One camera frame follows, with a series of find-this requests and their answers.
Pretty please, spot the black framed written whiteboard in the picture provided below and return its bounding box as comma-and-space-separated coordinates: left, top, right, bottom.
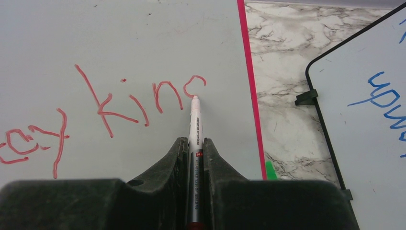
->
305, 4, 406, 230

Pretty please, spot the pink framed whiteboard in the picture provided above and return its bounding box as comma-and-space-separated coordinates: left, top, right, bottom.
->
0, 0, 266, 185

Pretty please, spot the green capped black marker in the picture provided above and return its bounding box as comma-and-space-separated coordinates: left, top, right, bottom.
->
265, 161, 278, 180

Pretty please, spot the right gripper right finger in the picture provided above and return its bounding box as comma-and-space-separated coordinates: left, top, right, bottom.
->
203, 138, 359, 230

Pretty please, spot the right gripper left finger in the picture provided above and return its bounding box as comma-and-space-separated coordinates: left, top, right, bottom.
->
0, 138, 188, 230

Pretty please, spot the red white marker pen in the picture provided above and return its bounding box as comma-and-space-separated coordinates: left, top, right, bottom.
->
185, 95, 205, 230

